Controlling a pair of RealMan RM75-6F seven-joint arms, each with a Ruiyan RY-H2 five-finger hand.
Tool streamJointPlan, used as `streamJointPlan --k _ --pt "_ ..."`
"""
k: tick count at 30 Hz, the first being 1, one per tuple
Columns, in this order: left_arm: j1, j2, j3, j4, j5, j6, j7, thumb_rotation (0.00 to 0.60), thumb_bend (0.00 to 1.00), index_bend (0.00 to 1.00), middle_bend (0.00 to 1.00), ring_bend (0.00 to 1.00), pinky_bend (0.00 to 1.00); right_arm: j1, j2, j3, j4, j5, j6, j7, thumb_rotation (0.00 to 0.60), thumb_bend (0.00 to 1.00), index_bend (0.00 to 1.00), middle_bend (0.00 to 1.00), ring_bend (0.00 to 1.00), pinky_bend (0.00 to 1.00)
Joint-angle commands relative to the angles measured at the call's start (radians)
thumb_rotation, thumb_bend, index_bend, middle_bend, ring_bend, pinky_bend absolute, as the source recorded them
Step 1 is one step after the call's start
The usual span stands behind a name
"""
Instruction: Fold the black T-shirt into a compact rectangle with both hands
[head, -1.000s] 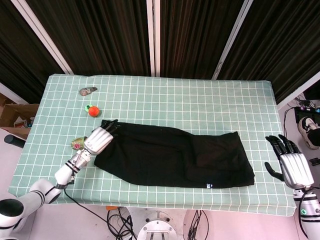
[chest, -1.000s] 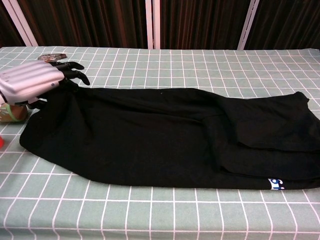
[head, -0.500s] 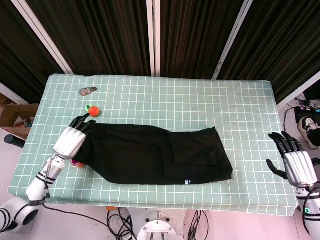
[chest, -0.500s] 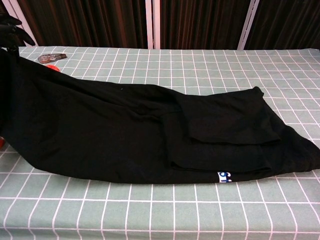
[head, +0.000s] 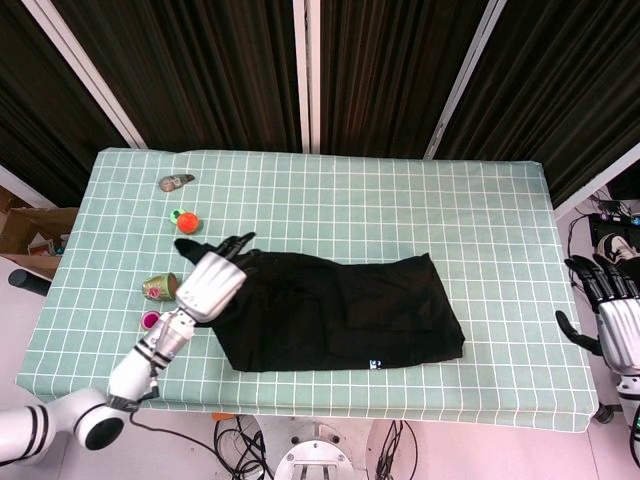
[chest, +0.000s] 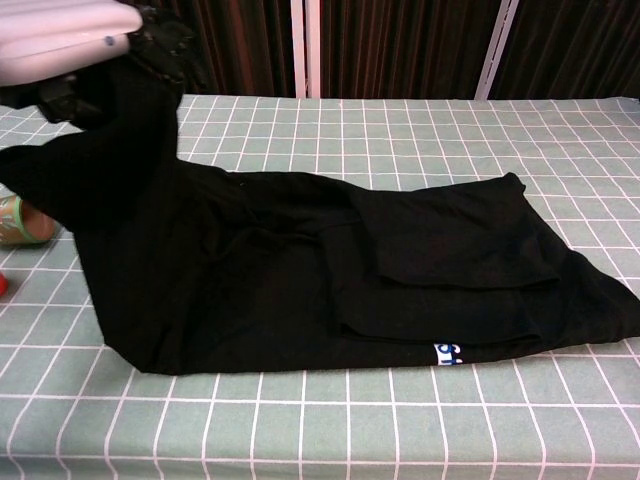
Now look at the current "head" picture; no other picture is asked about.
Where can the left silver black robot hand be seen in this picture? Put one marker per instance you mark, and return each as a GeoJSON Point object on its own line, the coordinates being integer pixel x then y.
{"type": "Point", "coordinates": [210, 287]}

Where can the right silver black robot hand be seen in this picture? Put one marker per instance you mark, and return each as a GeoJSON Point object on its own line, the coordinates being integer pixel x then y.
{"type": "Point", "coordinates": [620, 330]}

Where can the black T-shirt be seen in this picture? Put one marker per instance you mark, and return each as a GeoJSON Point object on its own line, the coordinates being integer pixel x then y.
{"type": "Point", "coordinates": [350, 310]}

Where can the green paper cup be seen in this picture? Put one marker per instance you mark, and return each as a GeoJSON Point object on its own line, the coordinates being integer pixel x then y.
{"type": "Point", "coordinates": [160, 287]}

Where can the small red round toy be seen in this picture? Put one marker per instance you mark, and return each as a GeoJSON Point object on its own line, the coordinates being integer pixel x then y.
{"type": "Point", "coordinates": [150, 320]}

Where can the red ball in green shell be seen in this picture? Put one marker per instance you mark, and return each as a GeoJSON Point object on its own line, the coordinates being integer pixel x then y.
{"type": "Point", "coordinates": [188, 222]}

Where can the black white sneaker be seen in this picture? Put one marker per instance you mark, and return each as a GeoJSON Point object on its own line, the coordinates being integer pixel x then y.
{"type": "Point", "coordinates": [617, 247]}

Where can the black caster wheel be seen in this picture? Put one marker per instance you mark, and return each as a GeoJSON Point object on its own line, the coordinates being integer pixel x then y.
{"type": "Point", "coordinates": [607, 414]}

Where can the black electronic device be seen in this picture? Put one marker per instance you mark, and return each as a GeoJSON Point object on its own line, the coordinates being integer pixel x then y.
{"type": "Point", "coordinates": [612, 222]}

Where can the green white checked tablecloth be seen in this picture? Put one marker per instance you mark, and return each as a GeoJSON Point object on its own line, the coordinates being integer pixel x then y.
{"type": "Point", "coordinates": [350, 200]}

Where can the black foam cylinder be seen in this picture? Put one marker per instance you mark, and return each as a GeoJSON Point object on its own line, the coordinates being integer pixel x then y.
{"type": "Point", "coordinates": [27, 282]}

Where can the brown cardboard box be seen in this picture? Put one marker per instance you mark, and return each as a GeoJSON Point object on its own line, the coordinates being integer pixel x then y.
{"type": "Point", "coordinates": [30, 225]}

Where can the dark brown pleated curtain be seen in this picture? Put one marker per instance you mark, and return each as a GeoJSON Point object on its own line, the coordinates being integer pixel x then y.
{"type": "Point", "coordinates": [575, 75]}
{"type": "Point", "coordinates": [390, 75]}
{"type": "Point", "coordinates": [200, 75]}
{"type": "Point", "coordinates": [40, 100]}

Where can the white frame bar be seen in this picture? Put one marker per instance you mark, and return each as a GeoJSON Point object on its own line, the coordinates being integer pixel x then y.
{"type": "Point", "coordinates": [25, 185]}
{"type": "Point", "coordinates": [600, 180]}

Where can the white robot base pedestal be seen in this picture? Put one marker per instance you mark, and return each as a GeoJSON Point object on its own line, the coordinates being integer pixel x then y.
{"type": "Point", "coordinates": [320, 455]}

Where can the white upright frame post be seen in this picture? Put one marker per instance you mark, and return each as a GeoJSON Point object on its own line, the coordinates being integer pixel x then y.
{"type": "Point", "coordinates": [300, 75]}
{"type": "Point", "coordinates": [314, 75]}

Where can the white slanted frame post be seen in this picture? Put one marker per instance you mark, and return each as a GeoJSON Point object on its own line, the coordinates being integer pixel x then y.
{"type": "Point", "coordinates": [87, 75]}
{"type": "Point", "coordinates": [465, 75]}

